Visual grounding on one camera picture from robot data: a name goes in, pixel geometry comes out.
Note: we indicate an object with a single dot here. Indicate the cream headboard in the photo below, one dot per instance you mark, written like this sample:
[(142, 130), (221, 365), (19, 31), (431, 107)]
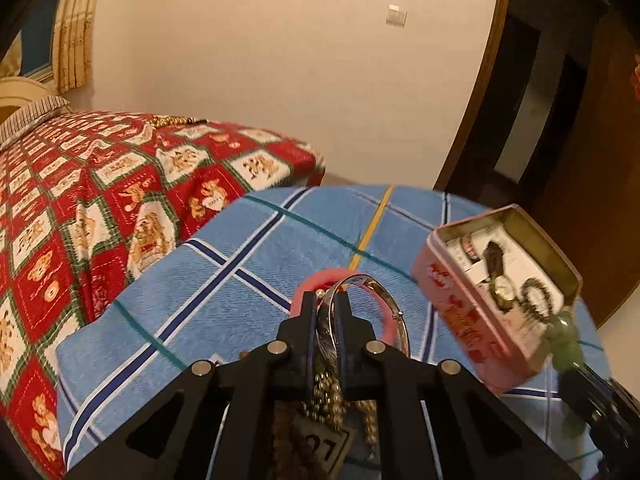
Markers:
[(15, 89)]

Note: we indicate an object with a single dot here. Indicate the wristwatch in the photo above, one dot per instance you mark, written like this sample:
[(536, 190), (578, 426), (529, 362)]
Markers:
[(504, 287)]

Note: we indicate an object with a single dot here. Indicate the pink bangle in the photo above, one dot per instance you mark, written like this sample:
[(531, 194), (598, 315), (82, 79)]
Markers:
[(320, 276)]

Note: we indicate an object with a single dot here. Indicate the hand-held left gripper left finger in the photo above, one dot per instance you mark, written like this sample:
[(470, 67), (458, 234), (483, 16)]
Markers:
[(309, 320)]

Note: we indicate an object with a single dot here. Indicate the white card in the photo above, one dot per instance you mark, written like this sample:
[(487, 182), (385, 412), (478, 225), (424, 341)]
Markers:
[(522, 260)]

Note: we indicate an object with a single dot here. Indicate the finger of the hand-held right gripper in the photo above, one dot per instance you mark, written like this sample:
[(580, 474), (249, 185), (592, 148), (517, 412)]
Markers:
[(575, 390)]

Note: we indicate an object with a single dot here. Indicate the window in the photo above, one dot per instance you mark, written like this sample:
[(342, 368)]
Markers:
[(37, 35)]

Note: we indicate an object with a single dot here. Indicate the red teddy bear blanket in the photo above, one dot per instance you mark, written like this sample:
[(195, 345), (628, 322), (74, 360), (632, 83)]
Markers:
[(80, 200)]

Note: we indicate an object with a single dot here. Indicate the silver bangle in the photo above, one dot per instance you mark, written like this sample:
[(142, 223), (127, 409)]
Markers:
[(395, 313)]

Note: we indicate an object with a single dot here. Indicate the white light switch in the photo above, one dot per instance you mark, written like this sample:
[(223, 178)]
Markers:
[(396, 15)]

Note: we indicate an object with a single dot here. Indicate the wooden door frame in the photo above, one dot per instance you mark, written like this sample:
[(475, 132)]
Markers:
[(480, 85)]

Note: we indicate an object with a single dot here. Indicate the striped pillow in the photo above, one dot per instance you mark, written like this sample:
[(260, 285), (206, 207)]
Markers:
[(30, 112)]

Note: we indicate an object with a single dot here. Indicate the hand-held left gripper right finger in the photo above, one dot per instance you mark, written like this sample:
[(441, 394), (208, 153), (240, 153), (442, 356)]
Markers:
[(342, 320)]

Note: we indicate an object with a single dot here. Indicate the wooden door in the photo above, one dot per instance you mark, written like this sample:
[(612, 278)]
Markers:
[(600, 170)]

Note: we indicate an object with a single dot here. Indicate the yellow curtain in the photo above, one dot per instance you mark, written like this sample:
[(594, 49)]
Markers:
[(75, 25)]

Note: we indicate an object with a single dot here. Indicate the blue plaid sheet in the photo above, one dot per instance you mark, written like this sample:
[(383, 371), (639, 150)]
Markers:
[(240, 280)]

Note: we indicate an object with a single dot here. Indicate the pink tin box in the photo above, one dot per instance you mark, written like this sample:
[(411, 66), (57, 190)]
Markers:
[(465, 321)]

